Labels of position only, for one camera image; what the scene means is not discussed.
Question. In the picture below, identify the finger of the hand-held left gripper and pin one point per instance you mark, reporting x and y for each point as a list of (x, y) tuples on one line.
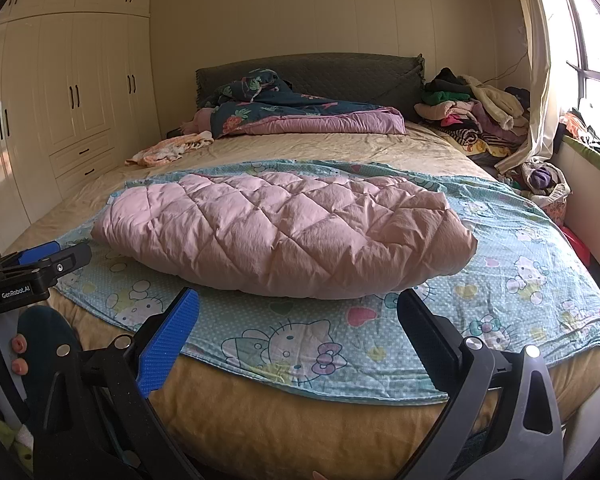
[(70, 262)]

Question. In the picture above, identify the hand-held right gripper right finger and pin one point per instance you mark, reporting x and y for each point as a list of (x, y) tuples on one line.
[(427, 347)]

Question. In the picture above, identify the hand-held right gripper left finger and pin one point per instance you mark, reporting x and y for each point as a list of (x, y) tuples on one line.
[(170, 340)]

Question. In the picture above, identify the pink quilted jacket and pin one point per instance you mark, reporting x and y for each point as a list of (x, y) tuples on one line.
[(280, 230)]

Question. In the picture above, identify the bag of clothes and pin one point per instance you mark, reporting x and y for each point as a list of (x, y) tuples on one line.
[(540, 180)]

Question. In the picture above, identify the pile of mixed clothes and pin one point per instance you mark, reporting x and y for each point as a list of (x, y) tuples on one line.
[(460, 110)]

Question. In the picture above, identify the person's left hand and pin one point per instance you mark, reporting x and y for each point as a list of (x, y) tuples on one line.
[(19, 366)]

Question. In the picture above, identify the blue cartoon print sheet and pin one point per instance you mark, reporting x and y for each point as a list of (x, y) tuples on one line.
[(505, 285)]

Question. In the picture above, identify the bed with beige sheet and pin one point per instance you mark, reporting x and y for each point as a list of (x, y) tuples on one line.
[(260, 420)]

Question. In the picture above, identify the peach patterned cloth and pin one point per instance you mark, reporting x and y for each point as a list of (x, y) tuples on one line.
[(170, 147)]

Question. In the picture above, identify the small black object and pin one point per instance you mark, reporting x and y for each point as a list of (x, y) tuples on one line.
[(174, 133)]

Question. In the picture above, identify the cream wardrobe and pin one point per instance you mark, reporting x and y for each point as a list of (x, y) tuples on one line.
[(80, 85)]

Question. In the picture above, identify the red object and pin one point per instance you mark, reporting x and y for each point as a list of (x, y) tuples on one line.
[(577, 247)]

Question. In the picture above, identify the pink pillow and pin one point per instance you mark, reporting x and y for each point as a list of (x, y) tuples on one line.
[(200, 122)]

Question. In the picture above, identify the green windowsill cover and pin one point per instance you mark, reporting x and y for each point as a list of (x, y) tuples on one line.
[(590, 162)]

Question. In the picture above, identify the dark floral quilt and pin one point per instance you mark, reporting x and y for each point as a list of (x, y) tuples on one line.
[(280, 105)]

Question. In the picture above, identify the colourful cloth heap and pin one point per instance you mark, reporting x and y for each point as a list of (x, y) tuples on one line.
[(580, 127)]

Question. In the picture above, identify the grey padded headboard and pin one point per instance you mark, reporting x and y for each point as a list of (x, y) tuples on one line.
[(340, 77)]

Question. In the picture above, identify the cream curtain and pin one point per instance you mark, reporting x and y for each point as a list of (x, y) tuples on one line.
[(540, 85)]

